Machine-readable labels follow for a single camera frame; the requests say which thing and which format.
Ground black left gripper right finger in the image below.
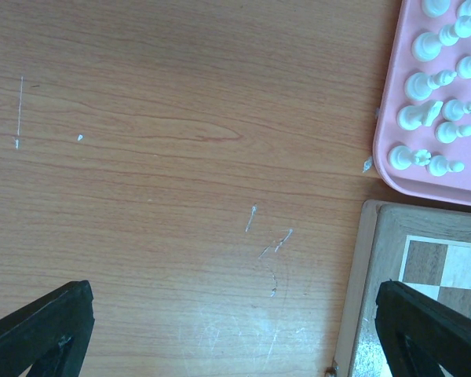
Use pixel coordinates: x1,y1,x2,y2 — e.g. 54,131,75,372
375,280,471,376

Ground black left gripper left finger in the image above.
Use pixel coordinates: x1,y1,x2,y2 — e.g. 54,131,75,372
0,280,95,376

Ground white chess rook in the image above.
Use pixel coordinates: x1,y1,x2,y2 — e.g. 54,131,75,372
388,145,432,170

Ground white chess knight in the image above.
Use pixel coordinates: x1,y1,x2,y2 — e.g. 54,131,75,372
396,100,444,130

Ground white chess bishop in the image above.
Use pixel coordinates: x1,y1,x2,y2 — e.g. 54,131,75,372
404,70,458,101

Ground white chess queen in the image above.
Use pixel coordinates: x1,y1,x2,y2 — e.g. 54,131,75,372
411,24,459,62

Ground white chess king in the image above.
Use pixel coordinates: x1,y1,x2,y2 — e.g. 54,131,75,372
421,0,451,18

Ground wooden chessboard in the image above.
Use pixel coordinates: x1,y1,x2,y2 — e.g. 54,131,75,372
327,199,471,376

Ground pink plastic tray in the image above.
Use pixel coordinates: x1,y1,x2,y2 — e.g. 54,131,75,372
373,1,471,206

